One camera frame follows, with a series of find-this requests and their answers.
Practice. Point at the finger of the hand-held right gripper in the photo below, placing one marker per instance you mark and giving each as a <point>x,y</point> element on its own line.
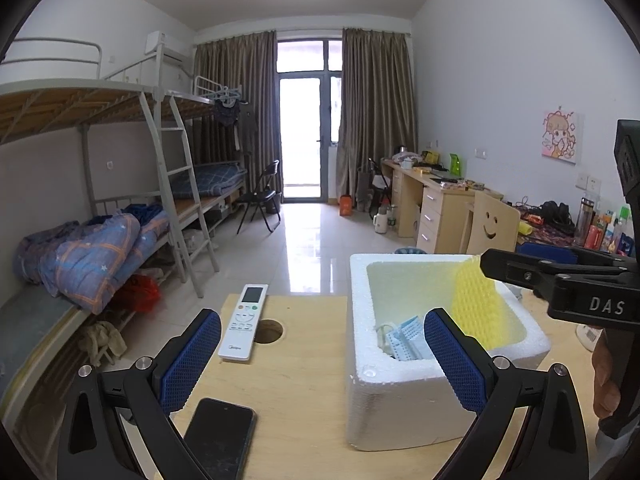
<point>520,272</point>
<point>590,256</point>

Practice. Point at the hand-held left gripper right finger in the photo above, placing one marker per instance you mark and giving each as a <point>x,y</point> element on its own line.
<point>452,360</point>

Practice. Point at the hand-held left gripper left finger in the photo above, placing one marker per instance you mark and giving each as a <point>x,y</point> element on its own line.
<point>192,360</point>

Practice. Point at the blue face mask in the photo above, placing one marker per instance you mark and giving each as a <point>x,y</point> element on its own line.
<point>407,337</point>

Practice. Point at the yellow sponge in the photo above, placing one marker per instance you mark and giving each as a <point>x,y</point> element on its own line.
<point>472,300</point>

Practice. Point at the white foam box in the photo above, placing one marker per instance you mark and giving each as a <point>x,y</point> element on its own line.
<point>400,410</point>

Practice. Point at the person's right hand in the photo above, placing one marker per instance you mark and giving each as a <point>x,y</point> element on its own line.
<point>606,375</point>

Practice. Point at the row of toiletry bottles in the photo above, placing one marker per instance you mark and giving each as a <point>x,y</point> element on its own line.
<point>605,227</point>

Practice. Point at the white lotion bottle red cap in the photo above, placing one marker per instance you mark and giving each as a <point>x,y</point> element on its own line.
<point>590,338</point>

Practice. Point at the yellow packet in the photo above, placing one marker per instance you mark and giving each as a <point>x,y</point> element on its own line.
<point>526,229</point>

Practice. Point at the black headphones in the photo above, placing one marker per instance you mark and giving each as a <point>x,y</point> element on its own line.
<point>555,212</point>

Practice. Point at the wooden chair with smiley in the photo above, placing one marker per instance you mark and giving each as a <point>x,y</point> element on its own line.
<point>492,220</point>

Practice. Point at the white remote control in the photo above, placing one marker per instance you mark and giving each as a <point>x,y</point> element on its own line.
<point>245,322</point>

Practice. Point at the red plastic bag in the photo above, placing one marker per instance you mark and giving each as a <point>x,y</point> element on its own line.
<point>140,294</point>

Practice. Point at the black smartphone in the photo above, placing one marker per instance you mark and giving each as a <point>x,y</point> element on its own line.
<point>220,440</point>

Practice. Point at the beige cloth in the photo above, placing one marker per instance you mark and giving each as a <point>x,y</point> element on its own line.
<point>102,342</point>

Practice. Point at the wooden desk with drawers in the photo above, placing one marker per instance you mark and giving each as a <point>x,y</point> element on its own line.
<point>440,210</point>

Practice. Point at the green packet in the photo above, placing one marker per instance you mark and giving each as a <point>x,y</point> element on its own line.
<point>454,165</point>

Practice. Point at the blue plaid quilt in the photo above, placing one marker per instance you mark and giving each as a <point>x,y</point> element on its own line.
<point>90,255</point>

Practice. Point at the white jug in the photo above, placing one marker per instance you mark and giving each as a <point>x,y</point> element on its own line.
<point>381,221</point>

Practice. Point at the black folding chair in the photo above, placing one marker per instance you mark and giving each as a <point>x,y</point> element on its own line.
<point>260,195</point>
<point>375,182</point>

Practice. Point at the dark blue checked bedding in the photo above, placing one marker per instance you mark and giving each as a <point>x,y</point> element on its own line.
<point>210,179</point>

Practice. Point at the orange bag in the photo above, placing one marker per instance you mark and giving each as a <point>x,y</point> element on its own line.
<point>346,206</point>

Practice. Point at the white bunk bed ladder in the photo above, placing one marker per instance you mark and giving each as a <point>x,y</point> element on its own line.
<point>180,170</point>

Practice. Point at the brown curtain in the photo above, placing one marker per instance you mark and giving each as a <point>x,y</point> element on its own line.
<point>377,110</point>
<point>235,110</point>

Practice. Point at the hanging dark clothes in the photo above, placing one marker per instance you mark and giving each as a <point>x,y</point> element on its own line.
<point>229,110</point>

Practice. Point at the glass balcony door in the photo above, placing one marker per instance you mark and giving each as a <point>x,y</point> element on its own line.
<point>324,110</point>

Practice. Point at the white metal bunk bed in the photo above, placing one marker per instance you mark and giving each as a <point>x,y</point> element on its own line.
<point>65,105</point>
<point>205,90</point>

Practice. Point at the white air conditioner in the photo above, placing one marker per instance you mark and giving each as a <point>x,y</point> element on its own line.
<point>165,46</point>

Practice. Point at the white wall socket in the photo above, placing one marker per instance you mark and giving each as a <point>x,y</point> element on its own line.
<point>588,182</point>

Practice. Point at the pink cartoon wall poster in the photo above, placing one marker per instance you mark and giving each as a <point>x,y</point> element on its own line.
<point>561,137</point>

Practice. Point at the white light switch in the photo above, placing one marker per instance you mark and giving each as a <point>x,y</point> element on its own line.
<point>481,153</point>

